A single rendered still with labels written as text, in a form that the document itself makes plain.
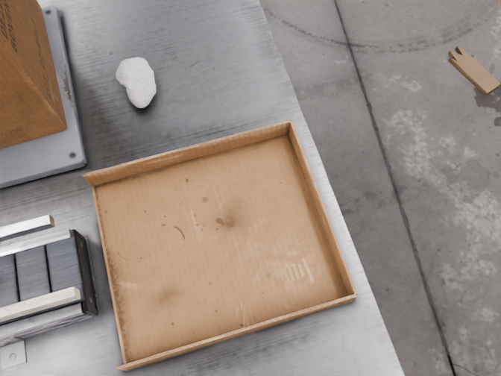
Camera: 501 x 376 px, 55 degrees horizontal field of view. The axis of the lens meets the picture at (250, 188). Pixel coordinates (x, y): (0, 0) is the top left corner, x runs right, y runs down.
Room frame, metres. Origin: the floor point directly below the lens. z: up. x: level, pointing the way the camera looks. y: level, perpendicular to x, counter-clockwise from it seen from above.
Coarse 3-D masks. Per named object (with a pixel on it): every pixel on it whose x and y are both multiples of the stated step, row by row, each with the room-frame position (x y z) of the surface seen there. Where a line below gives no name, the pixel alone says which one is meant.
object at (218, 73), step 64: (64, 0) 0.61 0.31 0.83; (128, 0) 0.61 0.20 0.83; (192, 0) 0.61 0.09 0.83; (256, 0) 0.60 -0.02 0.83; (192, 64) 0.47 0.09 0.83; (256, 64) 0.47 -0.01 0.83; (128, 128) 0.36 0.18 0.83; (192, 128) 0.36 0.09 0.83; (0, 192) 0.26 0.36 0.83; (64, 192) 0.26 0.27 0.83; (320, 192) 0.25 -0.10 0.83; (320, 320) 0.07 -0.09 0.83
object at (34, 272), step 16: (64, 240) 0.17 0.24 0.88; (16, 256) 0.15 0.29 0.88; (32, 256) 0.15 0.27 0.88; (48, 256) 0.15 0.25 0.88; (64, 256) 0.15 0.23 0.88; (0, 272) 0.13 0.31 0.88; (16, 272) 0.13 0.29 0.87; (32, 272) 0.13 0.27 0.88; (48, 272) 0.13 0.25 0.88; (64, 272) 0.13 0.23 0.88; (80, 272) 0.13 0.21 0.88; (0, 288) 0.11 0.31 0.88; (16, 288) 0.11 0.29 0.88; (32, 288) 0.11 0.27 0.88; (48, 288) 0.11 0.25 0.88; (64, 288) 0.11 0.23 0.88; (80, 288) 0.11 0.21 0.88; (0, 304) 0.09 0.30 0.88; (64, 304) 0.09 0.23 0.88; (16, 320) 0.08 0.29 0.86
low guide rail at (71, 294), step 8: (72, 288) 0.10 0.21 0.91; (40, 296) 0.09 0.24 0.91; (48, 296) 0.09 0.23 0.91; (56, 296) 0.09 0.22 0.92; (64, 296) 0.09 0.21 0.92; (72, 296) 0.09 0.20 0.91; (80, 296) 0.10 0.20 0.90; (16, 304) 0.09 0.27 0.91; (24, 304) 0.09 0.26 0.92; (32, 304) 0.09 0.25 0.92; (40, 304) 0.09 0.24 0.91; (48, 304) 0.09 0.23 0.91; (56, 304) 0.09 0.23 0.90; (0, 312) 0.08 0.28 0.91; (8, 312) 0.08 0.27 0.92; (16, 312) 0.08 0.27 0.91; (24, 312) 0.08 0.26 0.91; (32, 312) 0.08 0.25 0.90; (0, 320) 0.07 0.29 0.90
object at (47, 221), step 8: (40, 216) 0.17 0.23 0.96; (48, 216) 0.17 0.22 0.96; (16, 224) 0.17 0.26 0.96; (24, 224) 0.17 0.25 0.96; (32, 224) 0.17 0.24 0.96; (40, 224) 0.17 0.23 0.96; (48, 224) 0.17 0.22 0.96; (0, 232) 0.16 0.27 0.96; (8, 232) 0.16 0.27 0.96; (16, 232) 0.16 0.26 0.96; (24, 232) 0.16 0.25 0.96; (32, 232) 0.16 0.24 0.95; (0, 240) 0.15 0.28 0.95
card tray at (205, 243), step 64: (256, 128) 0.33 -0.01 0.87; (128, 192) 0.25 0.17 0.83; (192, 192) 0.25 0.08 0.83; (256, 192) 0.25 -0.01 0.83; (128, 256) 0.16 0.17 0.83; (192, 256) 0.16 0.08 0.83; (256, 256) 0.16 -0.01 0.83; (320, 256) 0.16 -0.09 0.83; (128, 320) 0.08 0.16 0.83; (192, 320) 0.07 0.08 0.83; (256, 320) 0.07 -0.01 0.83
